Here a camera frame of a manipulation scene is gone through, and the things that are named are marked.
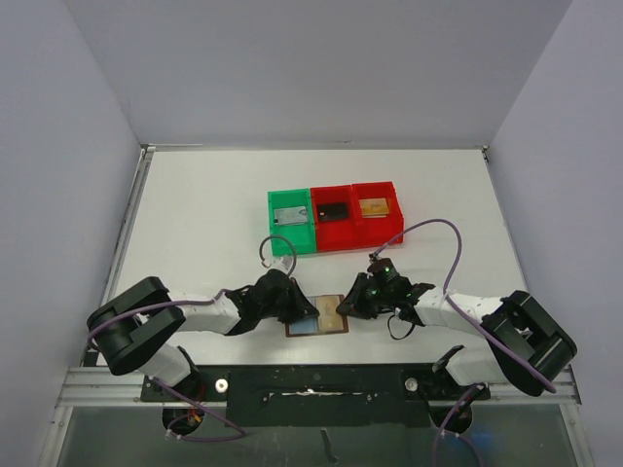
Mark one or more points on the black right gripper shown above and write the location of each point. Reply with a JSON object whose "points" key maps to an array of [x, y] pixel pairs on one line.
{"points": [[363, 294]]}

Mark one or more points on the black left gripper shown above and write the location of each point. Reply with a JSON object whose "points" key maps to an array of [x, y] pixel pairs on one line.
{"points": [[301, 307]]}

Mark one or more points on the brown leather card holder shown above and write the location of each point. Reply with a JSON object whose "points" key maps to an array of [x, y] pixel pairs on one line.
{"points": [[306, 327]]}

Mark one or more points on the gold card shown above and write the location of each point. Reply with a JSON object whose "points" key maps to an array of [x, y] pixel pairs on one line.
{"points": [[374, 207], [329, 320]]}

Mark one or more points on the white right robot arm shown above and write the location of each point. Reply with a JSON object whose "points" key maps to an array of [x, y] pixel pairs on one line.
{"points": [[527, 347]]}

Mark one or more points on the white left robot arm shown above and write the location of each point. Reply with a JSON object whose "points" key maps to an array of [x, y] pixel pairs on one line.
{"points": [[132, 330]]}

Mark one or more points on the silver card in green bin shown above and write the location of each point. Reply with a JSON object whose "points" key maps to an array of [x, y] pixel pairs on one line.
{"points": [[289, 216]]}

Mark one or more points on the black card in red bin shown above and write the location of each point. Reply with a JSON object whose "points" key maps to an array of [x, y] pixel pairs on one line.
{"points": [[331, 212]]}

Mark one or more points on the red plastic bin right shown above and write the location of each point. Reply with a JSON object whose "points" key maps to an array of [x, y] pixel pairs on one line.
{"points": [[375, 232]]}

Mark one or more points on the red plastic bin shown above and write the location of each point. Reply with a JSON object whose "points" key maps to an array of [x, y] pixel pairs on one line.
{"points": [[338, 235], [375, 232]]}

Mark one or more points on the green plastic bin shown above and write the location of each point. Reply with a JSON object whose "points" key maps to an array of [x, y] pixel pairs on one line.
{"points": [[302, 237]]}

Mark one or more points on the red plastic bin middle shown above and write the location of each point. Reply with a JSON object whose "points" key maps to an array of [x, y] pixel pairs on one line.
{"points": [[338, 235]]}

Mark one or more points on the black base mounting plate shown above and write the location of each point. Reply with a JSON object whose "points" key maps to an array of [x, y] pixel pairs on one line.
{"points": [[412, 395]]}

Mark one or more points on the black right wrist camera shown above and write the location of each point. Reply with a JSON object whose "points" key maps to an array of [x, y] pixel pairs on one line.
{"points": [[383, 270]]}

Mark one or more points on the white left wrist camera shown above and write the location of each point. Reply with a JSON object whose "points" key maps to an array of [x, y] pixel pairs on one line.
{"points": [[285, 264]]}

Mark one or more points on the aluminium left frame rail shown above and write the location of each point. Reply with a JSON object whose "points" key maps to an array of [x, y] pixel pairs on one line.
{"points": [[135, 195]]}

